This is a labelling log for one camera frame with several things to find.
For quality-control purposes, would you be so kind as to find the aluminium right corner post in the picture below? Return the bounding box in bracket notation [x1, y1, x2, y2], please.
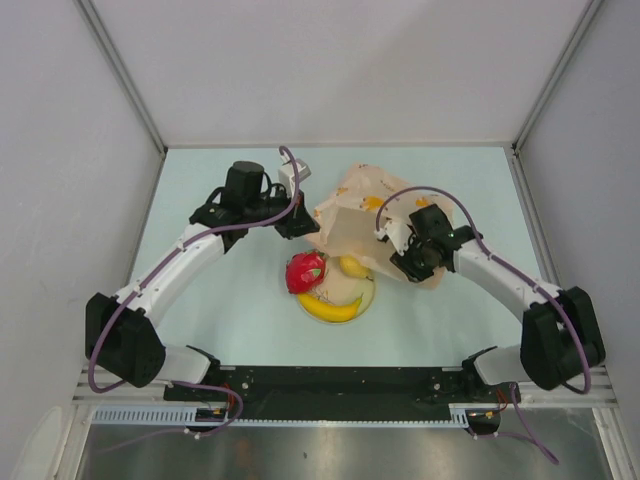
[511, 0, 605, 156]

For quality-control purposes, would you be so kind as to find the orange fake fruit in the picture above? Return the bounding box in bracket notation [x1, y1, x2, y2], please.
[339, 255, 373, 280]

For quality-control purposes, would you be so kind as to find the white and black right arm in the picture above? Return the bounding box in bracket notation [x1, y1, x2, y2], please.
[376, 205, 606, 401]

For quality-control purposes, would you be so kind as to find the aluminium right side rail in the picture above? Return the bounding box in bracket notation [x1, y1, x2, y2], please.
[505, 145, 563, 285]

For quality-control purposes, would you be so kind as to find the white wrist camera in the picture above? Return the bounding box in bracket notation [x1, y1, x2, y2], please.
[375, 220, 413, 256]
[278, 159, 311, 197]

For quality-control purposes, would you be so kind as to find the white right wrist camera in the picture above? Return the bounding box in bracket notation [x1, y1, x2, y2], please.
[375, 220, 413, 256]

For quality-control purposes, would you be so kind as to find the translucent banana-print plastic bag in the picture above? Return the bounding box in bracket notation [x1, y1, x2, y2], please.
[305, 164, 454, 283]

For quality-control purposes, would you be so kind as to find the aluminium left corner post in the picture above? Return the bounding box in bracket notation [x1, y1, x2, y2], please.
[74, 0, 168, 160]

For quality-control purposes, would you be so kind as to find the cream plate with leaf motif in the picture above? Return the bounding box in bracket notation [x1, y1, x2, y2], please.
[296, 257, 376, 325]

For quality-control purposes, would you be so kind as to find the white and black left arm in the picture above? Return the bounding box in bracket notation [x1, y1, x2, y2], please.
[85, 147, 319, 400]

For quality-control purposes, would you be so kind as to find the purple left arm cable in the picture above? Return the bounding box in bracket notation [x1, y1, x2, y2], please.
[88, 144, 304, 454]

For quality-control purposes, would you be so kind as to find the aluminium corner post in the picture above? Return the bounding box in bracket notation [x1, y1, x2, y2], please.
[511, 0, 605, 156]
[74, 0, 168, 160]

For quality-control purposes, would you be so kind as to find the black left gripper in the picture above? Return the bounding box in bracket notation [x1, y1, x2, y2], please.
[244, 183, 319, 240]

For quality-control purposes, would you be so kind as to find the yellow fake banana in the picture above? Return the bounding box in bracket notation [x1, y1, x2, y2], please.
[297, 293, 361, 323]

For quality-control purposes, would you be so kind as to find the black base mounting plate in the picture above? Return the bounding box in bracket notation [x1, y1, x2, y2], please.
[163, 364, 522, 436]

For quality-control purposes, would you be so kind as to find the white slotted cable duct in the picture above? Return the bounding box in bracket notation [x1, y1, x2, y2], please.
[92, 402, 474, 427]

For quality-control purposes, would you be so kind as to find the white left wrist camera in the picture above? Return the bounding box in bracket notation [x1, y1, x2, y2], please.
[278, 159, 311, 197]

